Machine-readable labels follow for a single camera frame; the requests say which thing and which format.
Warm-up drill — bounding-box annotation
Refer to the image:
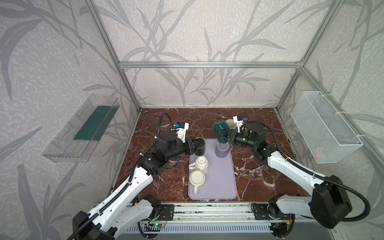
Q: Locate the dark green mug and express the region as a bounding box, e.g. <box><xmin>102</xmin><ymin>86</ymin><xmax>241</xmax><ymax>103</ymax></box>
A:
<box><xmin>214</xmin><ymin>120</ymin><xmax>230</xmax><ymax>144</ymax></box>

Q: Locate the lavender mug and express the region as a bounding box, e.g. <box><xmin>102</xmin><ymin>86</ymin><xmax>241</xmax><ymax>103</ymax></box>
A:
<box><xmin>215</xmin><ymin>143</ymin><xmax>234</xmax><ymax>159</ymax></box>

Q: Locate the light blue mug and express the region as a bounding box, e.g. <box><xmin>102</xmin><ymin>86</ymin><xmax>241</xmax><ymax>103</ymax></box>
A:
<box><xmin>226</xmin><ymin>119</ymin><xmax>237</xmax><ymax>130</ymax></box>

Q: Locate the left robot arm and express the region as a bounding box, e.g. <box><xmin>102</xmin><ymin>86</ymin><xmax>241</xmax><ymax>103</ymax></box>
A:
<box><xmin>69</xmin><ymin>122</ymin><xmax>198</xmax><ymax>240</ymax></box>

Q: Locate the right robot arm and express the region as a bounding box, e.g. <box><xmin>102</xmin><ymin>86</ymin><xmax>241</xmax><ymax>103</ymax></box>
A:
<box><xmin>217</xmin><ymin>121</ymin><xmax>371</xmax><ymax>229</ymax></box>

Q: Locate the black enamel mug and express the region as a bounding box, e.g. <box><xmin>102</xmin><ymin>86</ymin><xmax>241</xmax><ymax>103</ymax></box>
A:
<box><xmin>194</xmin><ymin>138</ymin><xmax>206</xmax><ymax>156</ymax></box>

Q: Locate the white faceted mug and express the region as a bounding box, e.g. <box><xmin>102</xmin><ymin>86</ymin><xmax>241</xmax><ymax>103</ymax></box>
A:
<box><xmin>189</xmin><ymin>156</ymin><xmax>209</xmax><ymax>175</ymax></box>

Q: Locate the cream round mug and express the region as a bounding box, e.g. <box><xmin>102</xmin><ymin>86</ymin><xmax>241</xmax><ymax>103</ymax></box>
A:
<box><xmin>189</xmin><ymin>170</ymin><xmax>206</xmax><ymax>195</ymax></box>

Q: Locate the lavender plastic tray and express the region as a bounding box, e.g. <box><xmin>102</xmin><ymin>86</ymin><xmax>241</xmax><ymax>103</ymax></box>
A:
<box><xmin>188</xmin><ymin>139</ymin><xmax>238</xmax><ymax>201</ymax></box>

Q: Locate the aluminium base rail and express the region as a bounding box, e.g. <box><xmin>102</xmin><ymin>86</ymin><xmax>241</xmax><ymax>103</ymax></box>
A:
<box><xmin>86</xmin><ymin>201</ymin><xmax>340</xmax><ymax>224</ymax></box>

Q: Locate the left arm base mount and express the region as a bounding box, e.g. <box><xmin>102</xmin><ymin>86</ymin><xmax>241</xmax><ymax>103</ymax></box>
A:
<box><xmin>149</xmin><ymin>204</ymin><xmax>175</xmax><ymax>221</ymax></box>

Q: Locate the white wire mesh basket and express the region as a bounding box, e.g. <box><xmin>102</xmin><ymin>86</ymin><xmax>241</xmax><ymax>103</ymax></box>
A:
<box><xmin>291</xmin><ymin>91</ymin><xmax>364</xmax><ymax>164</ymax></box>

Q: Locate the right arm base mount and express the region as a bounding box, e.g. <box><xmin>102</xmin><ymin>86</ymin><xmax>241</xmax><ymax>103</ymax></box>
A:
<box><xmin>251</xmin><ymin>203</ymin><xmax>291</xmax><ymax>222</ymax></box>

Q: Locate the aluminium cage frame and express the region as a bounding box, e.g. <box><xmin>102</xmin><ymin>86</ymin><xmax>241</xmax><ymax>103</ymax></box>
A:
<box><xmin>82</xmin><ymin>0</ymin><xmax>384</xmax><ymax>175</ymax></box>

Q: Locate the clear acrylic wall shelf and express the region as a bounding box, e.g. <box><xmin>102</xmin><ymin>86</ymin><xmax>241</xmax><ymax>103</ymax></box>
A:
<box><xmin>42</xmin><ymin>94</ymin><xmax>120</xmax><ymax>163</ymax></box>

